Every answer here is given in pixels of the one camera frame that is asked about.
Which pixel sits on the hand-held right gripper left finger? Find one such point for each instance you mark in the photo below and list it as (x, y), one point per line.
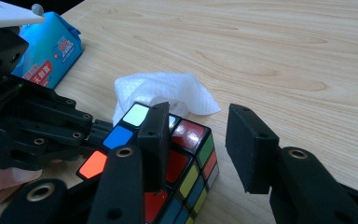
(122, 186)

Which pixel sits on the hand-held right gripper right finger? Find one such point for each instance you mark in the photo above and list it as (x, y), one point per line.
(301, 186)

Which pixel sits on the blue tissue pack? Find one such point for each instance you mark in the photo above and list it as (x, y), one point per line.
(49, 46)

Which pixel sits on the colourful puzzle cube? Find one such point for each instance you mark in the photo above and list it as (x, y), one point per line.
(186, 137)

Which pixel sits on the white tissue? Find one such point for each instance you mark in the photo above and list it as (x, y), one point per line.
(167, 87)

